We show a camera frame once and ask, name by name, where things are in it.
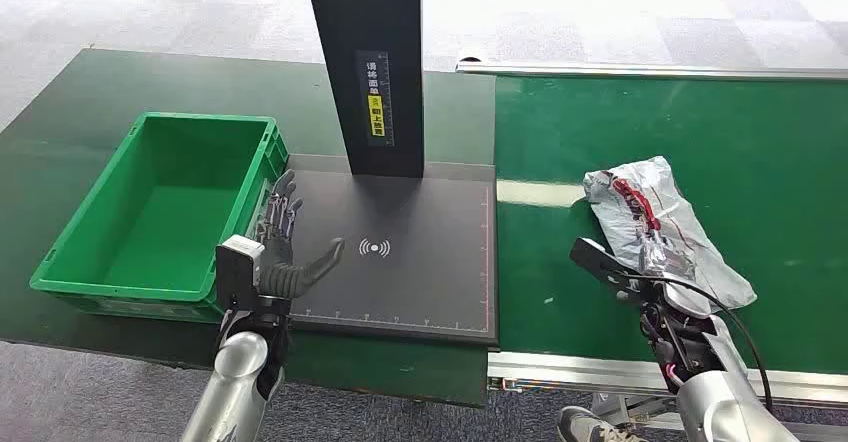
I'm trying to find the wide aluminium conveyor rail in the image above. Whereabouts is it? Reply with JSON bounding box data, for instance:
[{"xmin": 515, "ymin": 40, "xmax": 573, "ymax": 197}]
[{"xmin": 487, "ymin": 350, "xmax": 848, "ymax": 408}]

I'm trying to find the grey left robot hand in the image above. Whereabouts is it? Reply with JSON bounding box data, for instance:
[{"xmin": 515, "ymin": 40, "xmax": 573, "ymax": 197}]
[{"xmin": 253, "ymin": 169, "xmax": 346, "ymax": 300}]

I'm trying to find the black scanner column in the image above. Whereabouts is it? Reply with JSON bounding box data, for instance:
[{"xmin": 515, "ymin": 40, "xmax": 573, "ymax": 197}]
[{"xmin": 302, "ymin": 0, "xmax": 426, "ymax": 179}]

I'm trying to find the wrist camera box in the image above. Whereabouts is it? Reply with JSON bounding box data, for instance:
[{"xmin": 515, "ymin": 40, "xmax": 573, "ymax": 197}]
[
  {"xmin": 570, "ymin": 236, "xmax": 657, "ymax": 298},
  {"xmin": 215, "ymin": 234, "xmax": 267, "ymax": 316}
]

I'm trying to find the green plastic crate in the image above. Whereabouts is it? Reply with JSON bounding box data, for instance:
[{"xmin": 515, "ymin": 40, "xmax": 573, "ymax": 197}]
[{"xmin": 29, "ymin": 112, "xmax": 291, "ymax": 325}]

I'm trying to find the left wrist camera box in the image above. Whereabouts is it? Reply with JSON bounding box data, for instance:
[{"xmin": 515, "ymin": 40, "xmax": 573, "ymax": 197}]
[{"xmin": 215, "ymin": 234, "xmax": 267, "ymax": 316}]

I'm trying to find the grey sneaker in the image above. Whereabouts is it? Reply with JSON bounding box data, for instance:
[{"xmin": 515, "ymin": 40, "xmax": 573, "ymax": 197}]
[{"xmin": 556, "ymin": 405, "xmax": 647, "ymax": 442}]

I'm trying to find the aluminium conveyor base bar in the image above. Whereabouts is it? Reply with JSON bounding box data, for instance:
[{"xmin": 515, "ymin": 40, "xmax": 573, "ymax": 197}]
[{"xmin": 622, "ymin": 409, "xmax": 848, "ymax": 442}]

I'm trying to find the black yellow warning label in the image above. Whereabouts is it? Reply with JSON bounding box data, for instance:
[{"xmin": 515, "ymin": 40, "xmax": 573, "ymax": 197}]
[{"xmin": 355, "ymin": 49, "xmax": 395, "ymax": 148}]

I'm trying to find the black scanner base plate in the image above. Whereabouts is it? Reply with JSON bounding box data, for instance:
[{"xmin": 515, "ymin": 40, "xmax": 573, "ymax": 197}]
[{"xmin": 286, "ymin": 154, "xmax": 499, "ymax": 347}]

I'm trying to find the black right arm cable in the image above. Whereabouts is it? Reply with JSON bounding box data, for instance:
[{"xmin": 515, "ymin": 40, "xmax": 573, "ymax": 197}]
[{"xmin": 619, "ymin": 273, "xmax": 775, "ymax": 415}]

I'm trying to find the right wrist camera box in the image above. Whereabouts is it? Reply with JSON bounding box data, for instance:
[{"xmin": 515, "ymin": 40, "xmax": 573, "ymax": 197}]
[{"xmin": 570, "ymin": 236, "xmax": 657, "ymax": 298}]

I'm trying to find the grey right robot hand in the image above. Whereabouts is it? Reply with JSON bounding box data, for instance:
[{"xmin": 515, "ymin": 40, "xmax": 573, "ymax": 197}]
[{"xmin": 637, "ymin": 228, "xmax": 714, "ymax": 322}]

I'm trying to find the grey plastic mailer package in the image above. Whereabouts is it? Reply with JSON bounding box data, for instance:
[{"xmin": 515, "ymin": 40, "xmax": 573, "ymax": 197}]
[{"xmin": 582, "ymin": 155, "xmax": 759, "ymax": 312}]

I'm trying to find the green conveyor belt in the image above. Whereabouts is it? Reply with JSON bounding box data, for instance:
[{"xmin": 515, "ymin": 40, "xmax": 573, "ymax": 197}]
[{"xmin": 494, "ymin": 75, "xmax": 848, "ymax": 376}]

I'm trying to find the dark green table mat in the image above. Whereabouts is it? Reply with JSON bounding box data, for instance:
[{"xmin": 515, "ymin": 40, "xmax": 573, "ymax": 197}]
[{"xmin": 0, "ymin": 48, "xmax": 497, "ymax": 408}]

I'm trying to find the thin aluminium conveyor rail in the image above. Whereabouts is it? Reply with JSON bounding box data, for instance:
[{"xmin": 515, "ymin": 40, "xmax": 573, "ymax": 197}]
[{"xmin": 455, "ymin": 59, "xmax": 848, "ymax": 82}]

